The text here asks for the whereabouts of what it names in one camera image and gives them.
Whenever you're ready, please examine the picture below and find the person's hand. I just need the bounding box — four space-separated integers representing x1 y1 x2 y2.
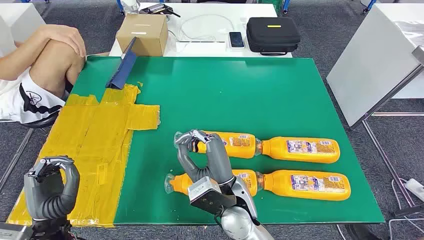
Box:
34 24 87 58

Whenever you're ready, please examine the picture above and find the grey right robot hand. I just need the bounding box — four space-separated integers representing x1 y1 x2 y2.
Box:
174 129 234 186

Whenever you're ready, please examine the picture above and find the white desk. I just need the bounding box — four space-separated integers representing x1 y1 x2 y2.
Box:
108 2 293 59

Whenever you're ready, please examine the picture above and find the green plastic crate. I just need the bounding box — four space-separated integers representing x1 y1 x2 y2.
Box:
258 0 284 14

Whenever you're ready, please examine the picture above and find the white side table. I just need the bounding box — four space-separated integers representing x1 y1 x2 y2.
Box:
326 3 424 218

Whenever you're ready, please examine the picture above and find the person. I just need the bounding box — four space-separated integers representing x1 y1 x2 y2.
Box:
0 23 88 125

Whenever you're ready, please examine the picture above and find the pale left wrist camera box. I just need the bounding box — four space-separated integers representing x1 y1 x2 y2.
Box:
0 221 34 240

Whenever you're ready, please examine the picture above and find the white cabinet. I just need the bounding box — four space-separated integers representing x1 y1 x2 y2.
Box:
0 3 47 57

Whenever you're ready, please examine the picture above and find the black base foot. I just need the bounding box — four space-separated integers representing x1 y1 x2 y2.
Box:
344 224 382 240

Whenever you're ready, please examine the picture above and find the black handheld device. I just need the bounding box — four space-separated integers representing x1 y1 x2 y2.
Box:
139 3 181 18

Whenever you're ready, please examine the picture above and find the green table mat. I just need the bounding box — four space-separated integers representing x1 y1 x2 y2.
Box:
70 55 386 226

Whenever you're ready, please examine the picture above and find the white floor cable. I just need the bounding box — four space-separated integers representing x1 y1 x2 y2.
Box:
387 178 424 240

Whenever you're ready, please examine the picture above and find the white power strip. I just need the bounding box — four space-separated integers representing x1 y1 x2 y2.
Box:
404 178 424 203

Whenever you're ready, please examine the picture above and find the brown cardboard box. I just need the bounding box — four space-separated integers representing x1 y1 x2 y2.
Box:
115 13 169 57

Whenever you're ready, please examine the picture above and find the black smartphone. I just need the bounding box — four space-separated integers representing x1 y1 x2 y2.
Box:
228 31 245 49

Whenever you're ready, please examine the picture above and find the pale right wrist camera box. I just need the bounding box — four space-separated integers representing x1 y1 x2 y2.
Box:
187 176 234 216

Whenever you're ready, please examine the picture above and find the white looped cable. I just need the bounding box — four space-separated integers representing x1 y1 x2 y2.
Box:
168 13 236 44

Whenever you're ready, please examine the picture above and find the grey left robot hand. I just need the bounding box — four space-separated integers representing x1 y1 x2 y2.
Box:
23 155 81 221

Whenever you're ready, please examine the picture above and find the orange detergent bottle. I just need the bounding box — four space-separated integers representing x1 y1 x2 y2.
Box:
255 136 341 165
164 169 259 197
256 169 352 202
173 131 258 159

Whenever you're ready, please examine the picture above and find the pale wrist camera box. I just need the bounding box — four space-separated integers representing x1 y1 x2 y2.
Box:
187 176 234 216
0 221 34 240

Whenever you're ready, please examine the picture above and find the black zip carrying case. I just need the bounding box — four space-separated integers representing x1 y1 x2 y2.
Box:
246 17 302 56

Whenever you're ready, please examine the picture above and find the dark blue folded case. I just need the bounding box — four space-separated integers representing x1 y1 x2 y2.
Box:
105 36 138 90

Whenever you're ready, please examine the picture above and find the yellow taped sheet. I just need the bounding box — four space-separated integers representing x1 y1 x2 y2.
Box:
6 82 162 229

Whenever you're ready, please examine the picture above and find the clear plastic bottle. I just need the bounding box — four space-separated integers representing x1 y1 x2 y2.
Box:
119 0 142 16

